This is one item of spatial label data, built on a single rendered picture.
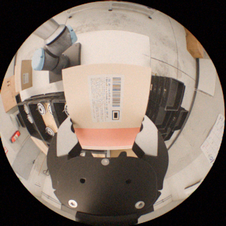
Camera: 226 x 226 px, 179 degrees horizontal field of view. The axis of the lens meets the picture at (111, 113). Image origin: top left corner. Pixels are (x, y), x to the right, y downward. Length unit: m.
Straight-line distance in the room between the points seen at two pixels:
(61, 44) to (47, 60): 0.10
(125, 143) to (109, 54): 0.51
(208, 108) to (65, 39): 2.87
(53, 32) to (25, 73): 0.63
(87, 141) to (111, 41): 0.57
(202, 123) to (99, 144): 2.76
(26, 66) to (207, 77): 3.36
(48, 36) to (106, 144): 0.41
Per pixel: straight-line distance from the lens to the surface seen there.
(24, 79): 0.91
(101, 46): 0.56
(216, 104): 2.67
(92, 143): 0.15
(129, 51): 0.56
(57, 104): 0.44
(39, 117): 0.73
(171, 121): 1.40
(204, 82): 2.72
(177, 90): 1.18
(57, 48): 0.39
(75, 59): 0.53
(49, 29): 0.35
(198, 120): 2.82
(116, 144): 0.15
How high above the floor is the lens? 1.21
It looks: 61 degrees down
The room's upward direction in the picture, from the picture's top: 176 degrees clockwise
